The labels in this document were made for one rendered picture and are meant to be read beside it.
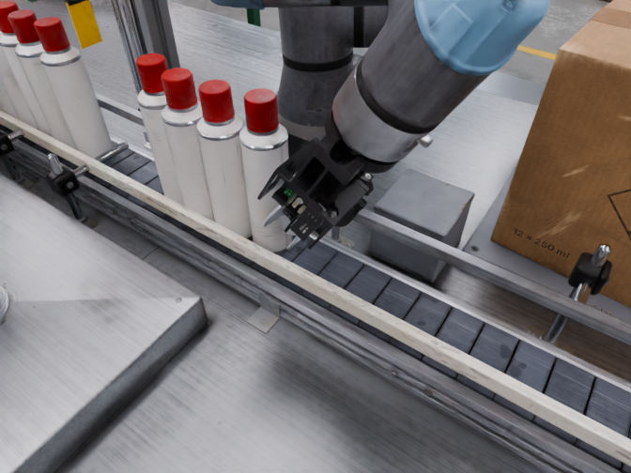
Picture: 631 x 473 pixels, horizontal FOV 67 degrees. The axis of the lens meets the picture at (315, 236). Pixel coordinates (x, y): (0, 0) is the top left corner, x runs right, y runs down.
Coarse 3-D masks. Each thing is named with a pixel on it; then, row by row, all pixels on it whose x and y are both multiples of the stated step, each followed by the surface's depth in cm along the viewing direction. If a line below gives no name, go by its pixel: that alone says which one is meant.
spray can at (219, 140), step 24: (216, 96) 48; (216, 120) 50; (240, 120) 52; (216, 144) 51; (216, 168) 53; (240, 168) 54; (216, 192) 56; (240, 192) 56; (216, 216) 59; (240, 216) 59
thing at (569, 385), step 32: (0, 128) 82; (64, 160) 75; (128, 160) 75; (160, 192) 69; (288, 256) 60; (320, 256) 60; (288, 288) 58; (352, 288) 56; (384, 288) 57; (416, 288) 57; (352, 320) 53; (416, 320) 53; (448, 320) 53; (480, 320) 53; (416, 352) 50; (480, 352) 50; (512, 352) 50; (544, 352) 50; (544, 384) 48; (576, 384) 48; (608, 384) 48; (608, 416) 45
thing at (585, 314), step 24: (96, 96) 73; (360, 216) 54; (408, 240) 51; (432, 240) 51; (456, 264) 49; (480, 264) 48; (504, 288) 48; (528, 288) 46; (576, 312) 44; (600, 312) 44; (624, 336) 43
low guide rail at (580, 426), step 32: (32, 128) 75; (96, 160) 69; (128, 192) 66; (192, 224) 61; (256, 256) 56; (320, 288) 52; (384, 320) 49; (448, 352) 46; (480, 384) 46; (512, 384) 44; (544, 416) 43; (576, 416) 42; (608, 448) 41
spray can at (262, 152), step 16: (256, 96) 48; (272, 96) 48; (256, 112) 47; (272, 112) 48; (256, 128) 49; (272, 128) 49; (240, 144) 51; (256, 144) 49; (272, 144) 49; (256, 160) 50; (272, 160) 50; (256, 176) 52; (256, 192) 54; (272, 192) 53; (256, 208) 55; (272, 208) 55; (256, 224) 57; (272, 224) 57; (256, 240) 59; (272, 240) 58; (288, 240) 60
